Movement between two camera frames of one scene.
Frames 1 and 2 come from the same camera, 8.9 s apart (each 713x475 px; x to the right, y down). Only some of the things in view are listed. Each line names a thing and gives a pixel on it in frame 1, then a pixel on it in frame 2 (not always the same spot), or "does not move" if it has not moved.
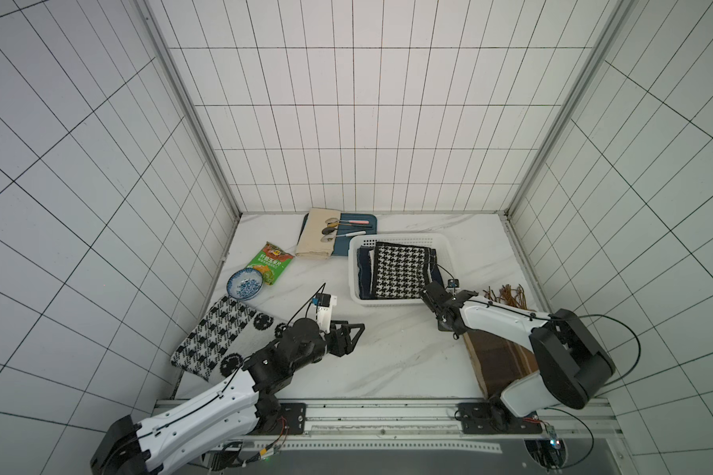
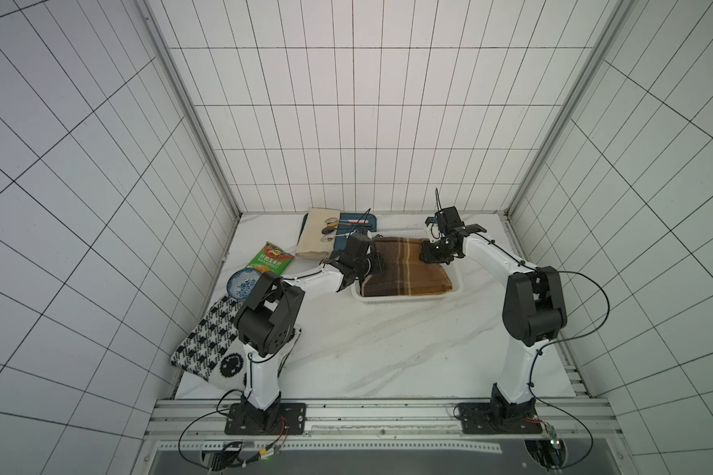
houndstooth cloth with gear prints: (223, 337) does not move
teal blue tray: (343, 243) does not move
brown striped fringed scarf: (496, 360) -> (405, 271)
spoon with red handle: (352, 222) does not move
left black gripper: (347, 345) -> (377, 262)
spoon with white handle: (330, 237) does not move
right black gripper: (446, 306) -> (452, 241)
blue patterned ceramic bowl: (245, 283) does not move
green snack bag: (270, 261) does not move
